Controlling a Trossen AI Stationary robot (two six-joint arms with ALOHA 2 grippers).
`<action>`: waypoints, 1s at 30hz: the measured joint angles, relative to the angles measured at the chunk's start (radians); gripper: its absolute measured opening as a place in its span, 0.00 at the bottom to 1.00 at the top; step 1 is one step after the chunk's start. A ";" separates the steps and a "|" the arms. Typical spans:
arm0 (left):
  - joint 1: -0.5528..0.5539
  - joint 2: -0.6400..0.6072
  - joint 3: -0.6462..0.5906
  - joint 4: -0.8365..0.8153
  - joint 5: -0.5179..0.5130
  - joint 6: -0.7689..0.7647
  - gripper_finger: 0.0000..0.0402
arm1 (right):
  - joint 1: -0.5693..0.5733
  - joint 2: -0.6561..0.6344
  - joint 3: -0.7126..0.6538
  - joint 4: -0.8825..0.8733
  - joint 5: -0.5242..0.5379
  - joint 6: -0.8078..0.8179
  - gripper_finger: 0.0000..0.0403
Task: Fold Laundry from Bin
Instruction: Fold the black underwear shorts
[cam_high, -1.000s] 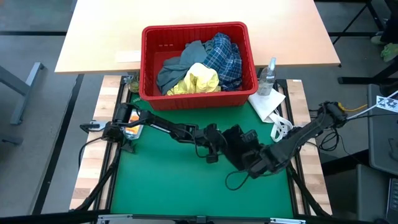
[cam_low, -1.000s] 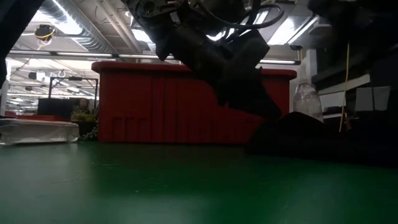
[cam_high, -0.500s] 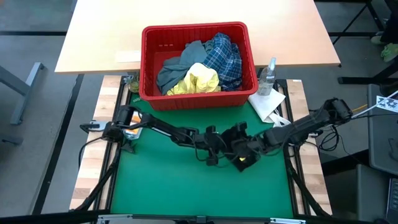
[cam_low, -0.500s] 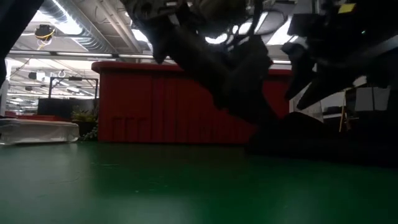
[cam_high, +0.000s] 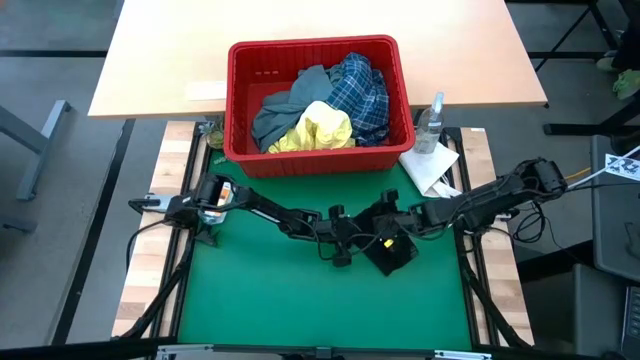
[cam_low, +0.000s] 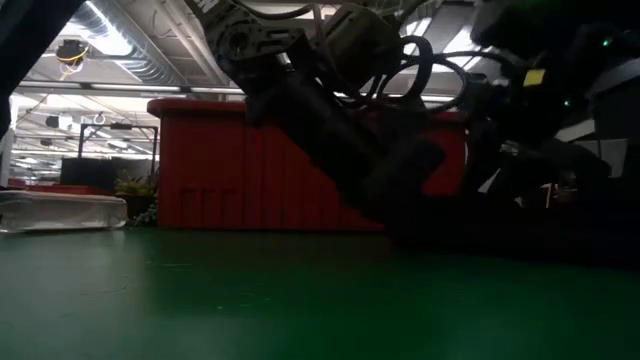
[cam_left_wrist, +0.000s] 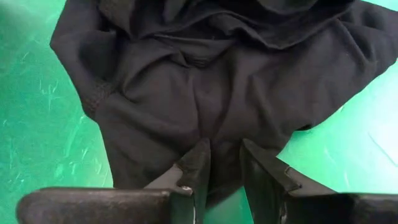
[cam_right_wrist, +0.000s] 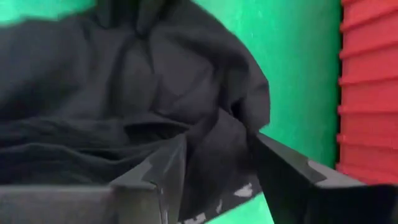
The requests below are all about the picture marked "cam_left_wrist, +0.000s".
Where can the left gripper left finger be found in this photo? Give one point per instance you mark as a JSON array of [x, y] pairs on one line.
[[93, 205]]

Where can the black garment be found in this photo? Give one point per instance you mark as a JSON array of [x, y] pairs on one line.
[[217, 93]]

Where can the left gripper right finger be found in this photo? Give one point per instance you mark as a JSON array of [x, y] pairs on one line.
[[270, 193]]

